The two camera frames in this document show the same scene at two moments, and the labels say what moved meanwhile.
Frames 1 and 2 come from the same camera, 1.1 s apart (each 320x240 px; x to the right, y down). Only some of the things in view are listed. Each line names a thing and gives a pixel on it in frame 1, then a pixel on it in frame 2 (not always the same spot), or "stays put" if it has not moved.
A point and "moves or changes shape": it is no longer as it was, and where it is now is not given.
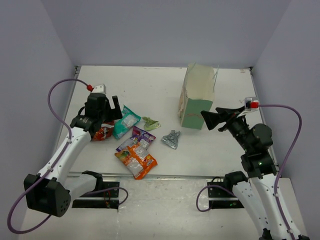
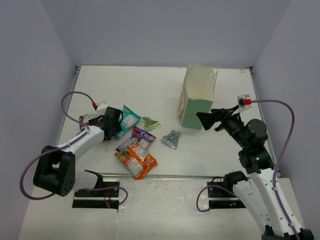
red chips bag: x=106 y=131 moves or changes shape
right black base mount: x=222 y=198 stays put
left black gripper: x=107 y=114 → x=110 y=127
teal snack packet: x=130 y=118 stays put
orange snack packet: x=137 y=160 stays put
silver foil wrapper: x=171 y=139 stays put
